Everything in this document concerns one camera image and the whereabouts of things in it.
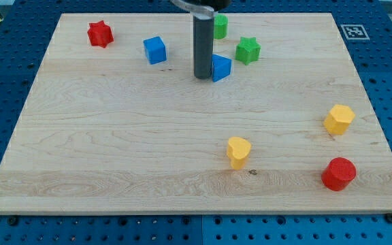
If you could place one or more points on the black robot arm end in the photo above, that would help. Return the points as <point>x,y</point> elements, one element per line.
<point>217,5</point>

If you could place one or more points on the yellow hexagon block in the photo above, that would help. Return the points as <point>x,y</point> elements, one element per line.
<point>338,119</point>

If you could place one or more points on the yellow heart block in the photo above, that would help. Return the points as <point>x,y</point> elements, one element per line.
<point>238,150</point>

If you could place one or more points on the blue triangle block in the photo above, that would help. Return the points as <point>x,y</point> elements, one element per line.
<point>221,67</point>

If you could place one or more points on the light wooden board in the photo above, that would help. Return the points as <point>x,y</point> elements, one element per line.
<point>104,132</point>

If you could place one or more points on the blue cube block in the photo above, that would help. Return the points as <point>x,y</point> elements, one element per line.
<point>155,50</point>

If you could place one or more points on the green star block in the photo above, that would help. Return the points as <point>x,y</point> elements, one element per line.
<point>248,50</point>

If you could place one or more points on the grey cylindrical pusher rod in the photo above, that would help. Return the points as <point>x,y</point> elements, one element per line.
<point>203,37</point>

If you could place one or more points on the green cylinder block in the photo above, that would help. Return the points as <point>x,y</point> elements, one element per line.
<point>220,26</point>

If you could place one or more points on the red star block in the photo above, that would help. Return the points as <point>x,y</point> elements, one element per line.
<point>100,34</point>

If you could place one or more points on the red cylinder block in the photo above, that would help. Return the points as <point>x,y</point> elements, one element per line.
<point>339,173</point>

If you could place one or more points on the white fiducial marker tag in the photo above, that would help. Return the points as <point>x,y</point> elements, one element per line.
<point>354,32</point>

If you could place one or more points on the clear plastic cable strip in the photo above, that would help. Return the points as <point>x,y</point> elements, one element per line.
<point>198,10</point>

